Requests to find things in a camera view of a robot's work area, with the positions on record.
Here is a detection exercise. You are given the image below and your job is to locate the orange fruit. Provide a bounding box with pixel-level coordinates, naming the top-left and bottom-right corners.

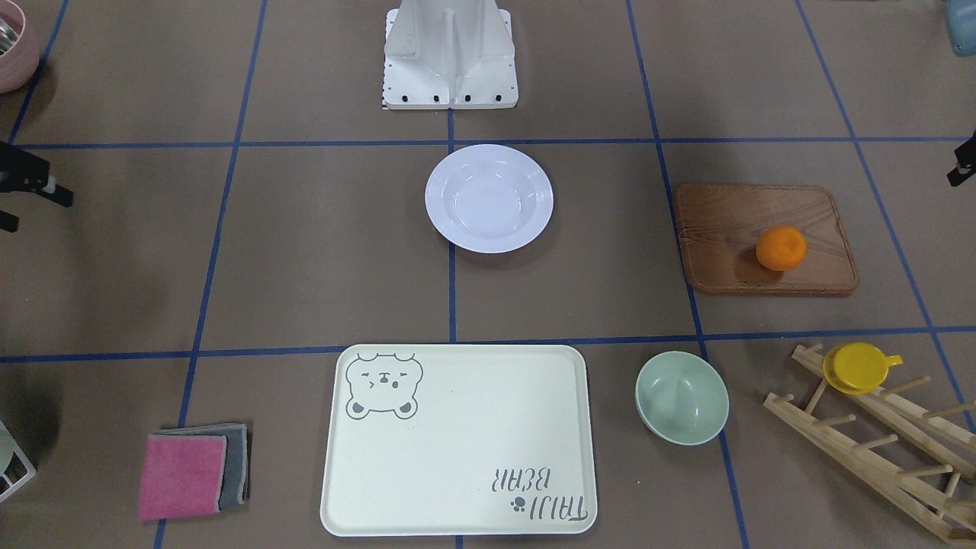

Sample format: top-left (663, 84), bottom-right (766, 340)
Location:
top-left (754, 226), bottom-right (808, 271)

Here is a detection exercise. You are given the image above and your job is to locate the pink bowl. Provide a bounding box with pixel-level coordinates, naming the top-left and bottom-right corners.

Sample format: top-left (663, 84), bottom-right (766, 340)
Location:
top-left (1, 1), bottom-right (41, 94)

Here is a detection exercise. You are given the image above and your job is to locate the yellow mug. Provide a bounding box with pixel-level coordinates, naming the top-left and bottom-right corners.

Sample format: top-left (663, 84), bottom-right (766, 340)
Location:
top-left (820, 342), bottom-right (904, 395)

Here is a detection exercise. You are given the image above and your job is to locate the white plate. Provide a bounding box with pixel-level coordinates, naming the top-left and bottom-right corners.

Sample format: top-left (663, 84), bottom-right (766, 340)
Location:
top-left (424, 145), bottom-right (554, 254)

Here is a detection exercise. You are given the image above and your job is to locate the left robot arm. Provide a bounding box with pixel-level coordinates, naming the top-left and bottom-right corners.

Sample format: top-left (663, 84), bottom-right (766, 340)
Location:
top-left (945, 0), bottom-right (975, 56)

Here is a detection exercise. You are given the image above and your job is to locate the green bowl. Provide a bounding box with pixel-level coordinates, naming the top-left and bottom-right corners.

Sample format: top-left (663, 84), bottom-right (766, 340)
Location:
top-left (634, 351), bottom-right (730, 446)

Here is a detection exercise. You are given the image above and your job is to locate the pink sponge cloth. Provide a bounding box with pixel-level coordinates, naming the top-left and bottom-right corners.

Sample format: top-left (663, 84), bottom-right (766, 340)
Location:
top-left (137, 434), bottom-right (227, 522)

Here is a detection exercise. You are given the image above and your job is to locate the wooden cutting board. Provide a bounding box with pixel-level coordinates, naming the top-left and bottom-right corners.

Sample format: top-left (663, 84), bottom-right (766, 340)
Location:
top-left (673, 183), bottom-right (859, 297)

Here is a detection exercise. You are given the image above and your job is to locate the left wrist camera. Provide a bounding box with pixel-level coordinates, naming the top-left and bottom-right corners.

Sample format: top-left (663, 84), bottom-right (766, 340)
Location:
top-left (947, 133), bottom-right (976, 188)

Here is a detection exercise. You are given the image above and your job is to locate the wooden mug rack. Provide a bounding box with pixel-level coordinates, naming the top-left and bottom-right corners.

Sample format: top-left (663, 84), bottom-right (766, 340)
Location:
top-left (763, 345), bottom-right (975, 548)

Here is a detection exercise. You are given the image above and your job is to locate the cream bear tray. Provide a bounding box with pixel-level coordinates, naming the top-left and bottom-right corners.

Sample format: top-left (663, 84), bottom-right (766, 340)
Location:
top-left (320, 344), bottom-right (599, 538)

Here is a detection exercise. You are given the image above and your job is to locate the white cup rack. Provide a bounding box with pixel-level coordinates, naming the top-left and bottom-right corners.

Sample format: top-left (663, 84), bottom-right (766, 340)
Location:
top-left (1, 422), bottom-right (37, 502)

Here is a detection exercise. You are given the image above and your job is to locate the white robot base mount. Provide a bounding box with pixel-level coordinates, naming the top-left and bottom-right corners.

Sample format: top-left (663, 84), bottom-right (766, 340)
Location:
top-left (381, 1), bottom-right (519, 111)

